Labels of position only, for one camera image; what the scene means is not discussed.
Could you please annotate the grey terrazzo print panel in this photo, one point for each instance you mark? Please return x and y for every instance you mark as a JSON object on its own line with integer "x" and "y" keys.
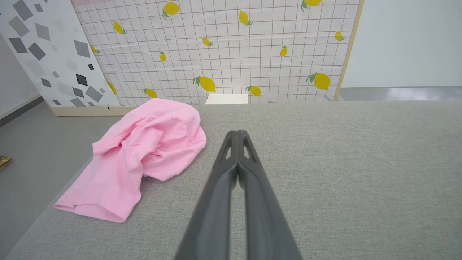
{"x": 54, "y": 54}

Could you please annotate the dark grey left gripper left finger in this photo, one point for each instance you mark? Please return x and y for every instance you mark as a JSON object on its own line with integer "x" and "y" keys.
{"x": 213, "y": 209}

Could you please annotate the white rectangular box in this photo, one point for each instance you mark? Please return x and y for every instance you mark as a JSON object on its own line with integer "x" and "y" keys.
{"x": 226, "y": 99}

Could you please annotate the brown wooden slat piece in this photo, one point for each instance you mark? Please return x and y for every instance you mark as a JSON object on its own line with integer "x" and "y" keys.
{"x": 3, "y": 162}

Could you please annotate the pink t-shirt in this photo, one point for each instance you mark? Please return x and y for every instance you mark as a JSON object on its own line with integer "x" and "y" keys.
{"x": 144, "y": 151}

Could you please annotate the grey fabric sofa cushion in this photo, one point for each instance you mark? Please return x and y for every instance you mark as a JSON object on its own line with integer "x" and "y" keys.
{"x": 361, "y": 180}

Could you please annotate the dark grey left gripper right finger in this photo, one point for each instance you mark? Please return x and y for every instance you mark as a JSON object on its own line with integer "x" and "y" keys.
{"x": 265, "y": 216}

